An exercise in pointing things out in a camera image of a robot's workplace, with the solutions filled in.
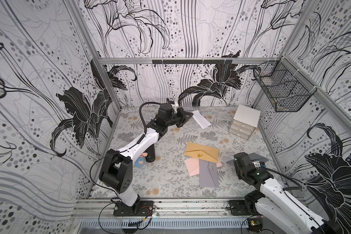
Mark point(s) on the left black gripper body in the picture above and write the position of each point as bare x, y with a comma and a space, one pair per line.
171, 118

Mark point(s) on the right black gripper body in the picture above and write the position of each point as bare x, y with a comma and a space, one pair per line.
238, 163

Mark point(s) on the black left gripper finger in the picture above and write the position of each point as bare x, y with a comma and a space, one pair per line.
184, 114
180, 121

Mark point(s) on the dark grey envelope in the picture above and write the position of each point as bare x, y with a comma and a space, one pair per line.
253, 157

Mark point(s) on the white blue-bordered letter paper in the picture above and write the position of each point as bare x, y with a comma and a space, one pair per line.
200, 119

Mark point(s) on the yellow kraft envelope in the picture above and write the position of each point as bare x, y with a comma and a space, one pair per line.
202, 152

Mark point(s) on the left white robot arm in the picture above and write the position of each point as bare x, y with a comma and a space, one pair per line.
117, 167

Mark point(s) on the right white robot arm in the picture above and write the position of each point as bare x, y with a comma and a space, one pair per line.
275, 202

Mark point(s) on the pink envelope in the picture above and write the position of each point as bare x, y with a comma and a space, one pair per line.
194, 166

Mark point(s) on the lilac grey envelope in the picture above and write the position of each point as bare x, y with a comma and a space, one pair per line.
208, 176

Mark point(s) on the small electronics board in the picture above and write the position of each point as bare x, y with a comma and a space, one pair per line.
254, 225

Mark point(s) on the white mini drawer cabinet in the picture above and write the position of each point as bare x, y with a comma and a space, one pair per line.
245, 122

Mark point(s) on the pink plush doll toy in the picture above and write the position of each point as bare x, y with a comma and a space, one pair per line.
141, 160

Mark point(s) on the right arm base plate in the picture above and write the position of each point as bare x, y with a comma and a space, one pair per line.
241, 207

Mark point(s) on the black bar on rail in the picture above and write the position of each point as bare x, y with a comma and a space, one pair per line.
189, 61

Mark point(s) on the black wire mesh basket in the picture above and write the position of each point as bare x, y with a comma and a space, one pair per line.
282, 84

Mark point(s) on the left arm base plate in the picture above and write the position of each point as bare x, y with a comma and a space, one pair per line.
140, 208

